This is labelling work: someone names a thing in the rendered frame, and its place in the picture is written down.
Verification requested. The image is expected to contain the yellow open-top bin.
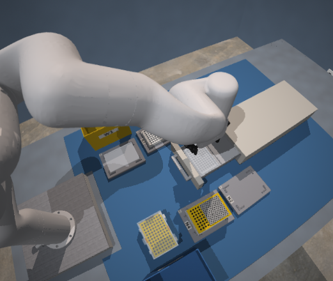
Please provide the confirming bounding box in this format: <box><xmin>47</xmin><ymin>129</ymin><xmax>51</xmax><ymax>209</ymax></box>
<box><xmin>81</xmin><ymin>126</ymin><xmax>132</xmax><ymax>151</ymax></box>

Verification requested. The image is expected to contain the blue open-top box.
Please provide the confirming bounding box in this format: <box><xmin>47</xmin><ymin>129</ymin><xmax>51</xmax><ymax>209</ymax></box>
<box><xmin>142</xmin><ymin>247</ymin><xmax>216</xmax><ymax>281</ymax></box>

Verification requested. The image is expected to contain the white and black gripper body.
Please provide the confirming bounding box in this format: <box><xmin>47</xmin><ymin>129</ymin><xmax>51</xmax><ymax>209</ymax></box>
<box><xmin>197</xmin><ymin>118</ymin><xmax>228</xmax><ymax>148</ymax></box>

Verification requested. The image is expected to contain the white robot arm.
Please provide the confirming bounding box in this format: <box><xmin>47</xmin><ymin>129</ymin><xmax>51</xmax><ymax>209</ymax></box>
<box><xmin>0</xmin><ymin>33</ymin><xmax>238</xmax><ymax>249</ymax></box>

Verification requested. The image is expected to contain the blue bench mat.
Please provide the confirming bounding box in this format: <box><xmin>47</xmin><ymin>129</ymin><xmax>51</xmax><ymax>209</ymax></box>
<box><xmin>64</xmin><ymin>59</ymin><xmax>333</xmax><ymax>281</ymax></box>

